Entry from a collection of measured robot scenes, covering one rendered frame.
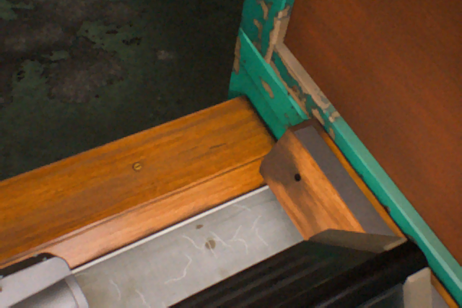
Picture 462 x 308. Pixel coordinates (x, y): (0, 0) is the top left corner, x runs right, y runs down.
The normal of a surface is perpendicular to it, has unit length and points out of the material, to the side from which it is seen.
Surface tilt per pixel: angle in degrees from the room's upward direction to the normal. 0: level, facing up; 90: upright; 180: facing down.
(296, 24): 90
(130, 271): 0
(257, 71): 90
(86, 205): 0
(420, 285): 58
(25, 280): 39
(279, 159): 66
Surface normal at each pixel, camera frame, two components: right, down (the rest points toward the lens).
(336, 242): -0.85, -0.45
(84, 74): 0.11, -0.58
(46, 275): 0.53, -0.07
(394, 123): -0.87, 0.32
